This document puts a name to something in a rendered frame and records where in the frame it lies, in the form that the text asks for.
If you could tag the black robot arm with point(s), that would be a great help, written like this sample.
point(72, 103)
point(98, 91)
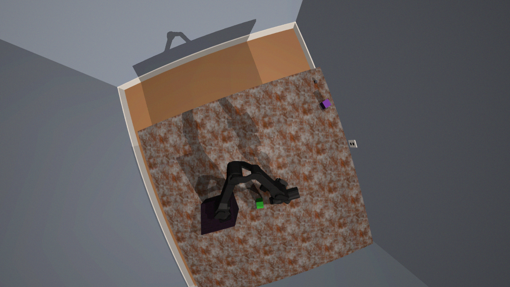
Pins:
point(234, 177)

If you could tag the purple block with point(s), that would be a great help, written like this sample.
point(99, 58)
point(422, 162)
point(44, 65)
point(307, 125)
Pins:
point(325, 104)

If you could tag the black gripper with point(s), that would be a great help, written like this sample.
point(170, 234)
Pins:
point(264, 189)

